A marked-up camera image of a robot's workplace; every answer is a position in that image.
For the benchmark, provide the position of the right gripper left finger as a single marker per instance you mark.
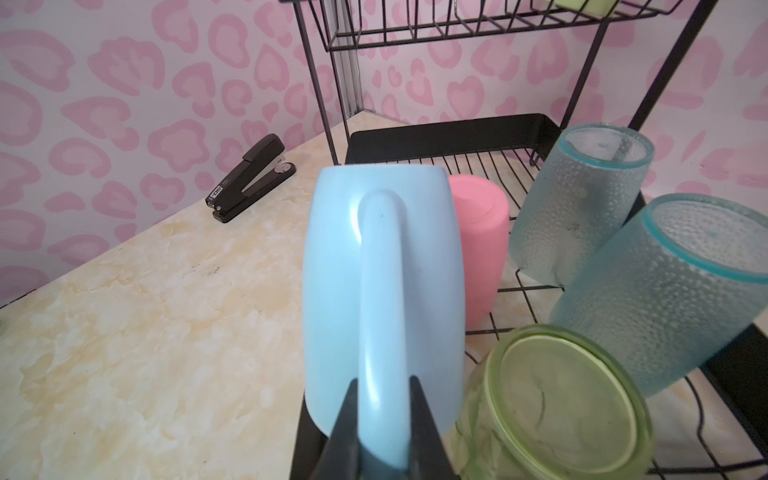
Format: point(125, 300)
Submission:
point(339, 459)

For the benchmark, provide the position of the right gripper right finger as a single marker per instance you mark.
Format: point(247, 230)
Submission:
point(428, 459)

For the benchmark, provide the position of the green transparent cup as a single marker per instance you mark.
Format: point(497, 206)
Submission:
point(547, 403)

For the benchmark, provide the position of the blue mug white inside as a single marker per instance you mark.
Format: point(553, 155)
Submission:
point(383, 301)

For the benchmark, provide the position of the pink cup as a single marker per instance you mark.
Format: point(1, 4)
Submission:
point(483, 215)

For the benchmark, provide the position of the teal frosted tumbler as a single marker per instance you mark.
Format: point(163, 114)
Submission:
point(581, 197)
point(675, 285)

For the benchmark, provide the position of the light green mug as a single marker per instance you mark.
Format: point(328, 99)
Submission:
point(594, 8)

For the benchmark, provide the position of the black stapler left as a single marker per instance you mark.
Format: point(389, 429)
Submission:
point(261, 170)

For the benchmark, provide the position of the black wire dish rack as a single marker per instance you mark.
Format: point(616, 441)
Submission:
point(510, 149)

